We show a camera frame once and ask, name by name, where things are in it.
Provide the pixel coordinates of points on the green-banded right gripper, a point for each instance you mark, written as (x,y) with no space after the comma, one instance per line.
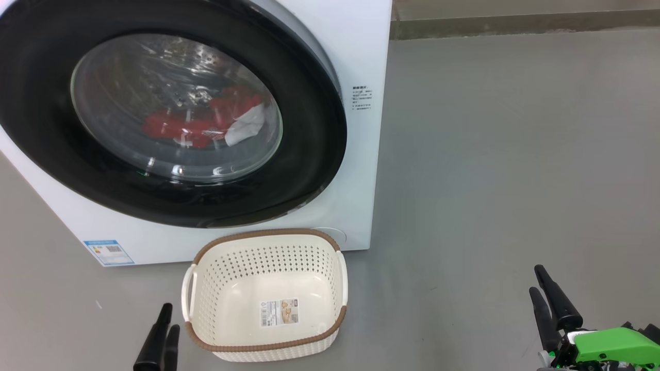
(608,345)

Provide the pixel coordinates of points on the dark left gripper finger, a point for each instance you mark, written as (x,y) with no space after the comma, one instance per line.
(152,345)
(172,350)

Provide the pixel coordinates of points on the red and white jersey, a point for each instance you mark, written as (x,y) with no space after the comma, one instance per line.
(175,126)

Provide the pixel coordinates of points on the black-rimmed glass washer door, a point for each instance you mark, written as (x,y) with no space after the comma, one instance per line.
(309,154)

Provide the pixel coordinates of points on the cream perforated laundry basket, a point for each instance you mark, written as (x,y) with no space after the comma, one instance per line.
(232,268)

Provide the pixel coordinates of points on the white front-load washing machine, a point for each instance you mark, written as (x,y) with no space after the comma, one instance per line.
(361,180)

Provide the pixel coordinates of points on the blue energy label sticker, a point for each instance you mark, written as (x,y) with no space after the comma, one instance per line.
(109,252)

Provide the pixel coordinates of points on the paper product label sticker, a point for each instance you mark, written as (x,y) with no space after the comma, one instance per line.
(278,312)

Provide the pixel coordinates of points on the round white filter cover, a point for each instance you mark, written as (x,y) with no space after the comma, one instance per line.
(337,236)

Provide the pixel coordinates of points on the black text notice sticker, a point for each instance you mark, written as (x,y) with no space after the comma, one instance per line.
(362,98)

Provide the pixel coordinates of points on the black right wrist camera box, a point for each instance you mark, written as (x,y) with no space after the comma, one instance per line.
(650,332)

